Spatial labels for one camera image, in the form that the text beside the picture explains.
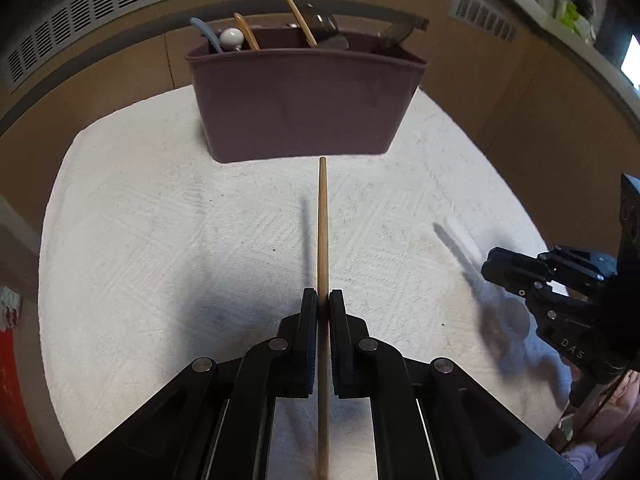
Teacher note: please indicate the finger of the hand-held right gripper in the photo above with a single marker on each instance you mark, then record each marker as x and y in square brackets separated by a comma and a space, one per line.
[565, 325]
[510, 262]

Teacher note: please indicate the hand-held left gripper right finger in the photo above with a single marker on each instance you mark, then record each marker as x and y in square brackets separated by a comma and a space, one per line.
[337, 320]

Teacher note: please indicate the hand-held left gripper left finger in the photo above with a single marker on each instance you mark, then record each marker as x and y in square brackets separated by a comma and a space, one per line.
[307, 320]

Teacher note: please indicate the wooden chopstick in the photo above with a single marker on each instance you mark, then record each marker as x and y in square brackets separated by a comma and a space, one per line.
[295, 10]
[323, 210]

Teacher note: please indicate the maroon utensil holder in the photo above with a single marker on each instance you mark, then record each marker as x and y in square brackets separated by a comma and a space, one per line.
[300, 105]

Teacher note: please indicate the dark transparent ladle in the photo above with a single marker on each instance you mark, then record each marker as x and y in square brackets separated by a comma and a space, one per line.
[332, 42]

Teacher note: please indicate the metal spoon with white knob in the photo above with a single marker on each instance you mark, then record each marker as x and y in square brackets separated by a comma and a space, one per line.
[231, 38]

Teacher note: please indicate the wooden spoon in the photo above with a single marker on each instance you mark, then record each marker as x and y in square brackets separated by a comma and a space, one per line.
[246, 30]

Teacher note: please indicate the person's lilac clothing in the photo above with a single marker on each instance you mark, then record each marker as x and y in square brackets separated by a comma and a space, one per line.
[605, 435]

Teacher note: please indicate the white textured towel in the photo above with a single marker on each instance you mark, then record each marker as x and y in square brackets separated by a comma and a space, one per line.
[175, 235]

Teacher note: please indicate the lit screen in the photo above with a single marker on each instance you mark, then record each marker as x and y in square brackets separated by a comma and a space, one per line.
[631, 57]

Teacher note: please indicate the white shelf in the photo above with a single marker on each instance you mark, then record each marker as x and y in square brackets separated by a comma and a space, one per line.
[545, 22]

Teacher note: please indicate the small white vent grille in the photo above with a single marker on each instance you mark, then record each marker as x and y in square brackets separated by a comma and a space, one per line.
[482, 12]

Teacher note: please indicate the green packet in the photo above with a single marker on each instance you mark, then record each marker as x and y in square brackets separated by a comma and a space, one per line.
[570, 12]

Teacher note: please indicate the colourful sticker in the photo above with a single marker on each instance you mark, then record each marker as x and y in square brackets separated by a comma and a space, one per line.
[10, 307]

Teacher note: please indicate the dark translucent plastic utensil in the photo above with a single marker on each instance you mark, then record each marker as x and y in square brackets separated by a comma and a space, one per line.
[322, 20]

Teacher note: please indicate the red panel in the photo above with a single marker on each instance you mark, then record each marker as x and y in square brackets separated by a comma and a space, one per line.
[15, 400]

